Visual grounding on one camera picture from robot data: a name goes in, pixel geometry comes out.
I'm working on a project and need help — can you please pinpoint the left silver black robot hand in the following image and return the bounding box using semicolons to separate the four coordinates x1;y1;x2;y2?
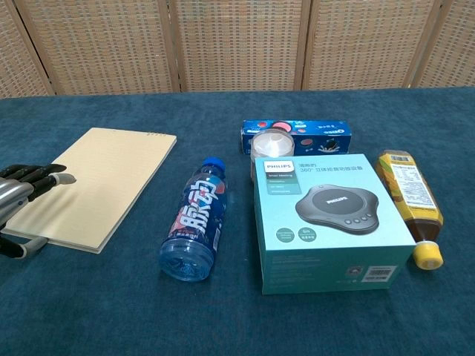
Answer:
0;163;78;260

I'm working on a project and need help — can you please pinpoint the woven rattan folding screen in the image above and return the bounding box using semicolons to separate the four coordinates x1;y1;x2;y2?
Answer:
0;0;475;100

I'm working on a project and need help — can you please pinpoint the teal table cloth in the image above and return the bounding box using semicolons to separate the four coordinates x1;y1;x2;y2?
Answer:
0;87;475;356

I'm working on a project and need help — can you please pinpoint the clear round container white lid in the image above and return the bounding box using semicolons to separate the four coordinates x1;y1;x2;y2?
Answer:
249;128;295;172

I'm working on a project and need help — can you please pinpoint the teal Philips speaker box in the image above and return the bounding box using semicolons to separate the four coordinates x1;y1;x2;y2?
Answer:
253;153;417;296

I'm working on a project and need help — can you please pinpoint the yellow label tea bottle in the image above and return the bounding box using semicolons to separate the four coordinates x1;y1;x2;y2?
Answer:
373;149;445;270

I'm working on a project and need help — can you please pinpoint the blue Oreo cookie box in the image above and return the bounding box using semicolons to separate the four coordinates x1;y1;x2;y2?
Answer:
239;119;352;156

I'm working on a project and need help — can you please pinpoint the yellow notepad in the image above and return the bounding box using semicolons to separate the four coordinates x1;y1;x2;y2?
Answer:
1;127;177;255

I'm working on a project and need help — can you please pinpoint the blue sports drink bottle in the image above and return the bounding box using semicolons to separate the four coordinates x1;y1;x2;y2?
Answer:
159;156;228;285

